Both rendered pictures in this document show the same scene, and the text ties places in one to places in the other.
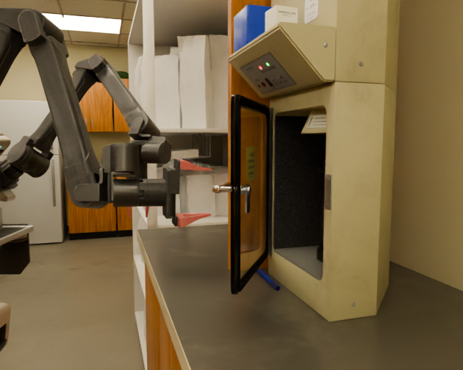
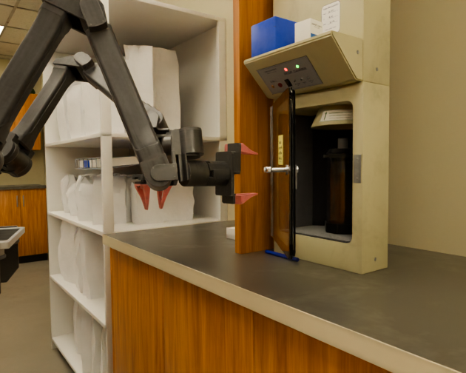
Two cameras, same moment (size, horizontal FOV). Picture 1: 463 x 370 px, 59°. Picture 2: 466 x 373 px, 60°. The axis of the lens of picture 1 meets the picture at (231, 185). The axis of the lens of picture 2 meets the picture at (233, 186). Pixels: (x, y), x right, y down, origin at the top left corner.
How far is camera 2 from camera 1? 44 cm
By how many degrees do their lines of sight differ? 20
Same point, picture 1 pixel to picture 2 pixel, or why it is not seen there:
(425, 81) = not seen: hidden behind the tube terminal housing
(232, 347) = (314, 296)
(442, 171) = (396, 160)
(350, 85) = (371, 85)
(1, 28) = (54, 11)
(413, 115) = not seen: hidden behind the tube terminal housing
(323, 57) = (356, 61)
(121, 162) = (194, 144)
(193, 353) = (290, 303)
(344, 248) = (369, 213)
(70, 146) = (139, 129)
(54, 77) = (116, 64)
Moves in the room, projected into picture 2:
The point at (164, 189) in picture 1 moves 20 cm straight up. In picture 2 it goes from (228, 169) to (228, 79)
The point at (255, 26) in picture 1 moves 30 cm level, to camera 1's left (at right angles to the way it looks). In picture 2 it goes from (280, 35) to (166, 23)
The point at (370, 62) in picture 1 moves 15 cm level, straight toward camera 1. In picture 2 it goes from (381, 68) to (408, 51)
